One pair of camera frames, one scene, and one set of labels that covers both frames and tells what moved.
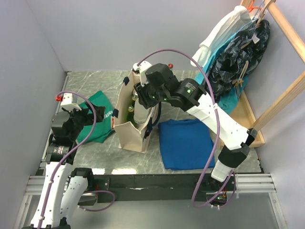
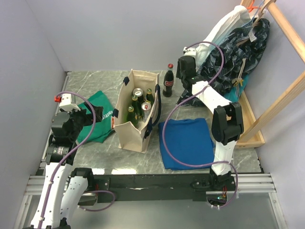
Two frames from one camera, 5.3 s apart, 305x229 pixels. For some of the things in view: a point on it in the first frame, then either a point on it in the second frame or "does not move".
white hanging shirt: x=239 y=18 does not move
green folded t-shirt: x=97 y=131 does not move
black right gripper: x=143 y=97 to x=178 y=69
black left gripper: x=88 y=116 does not move
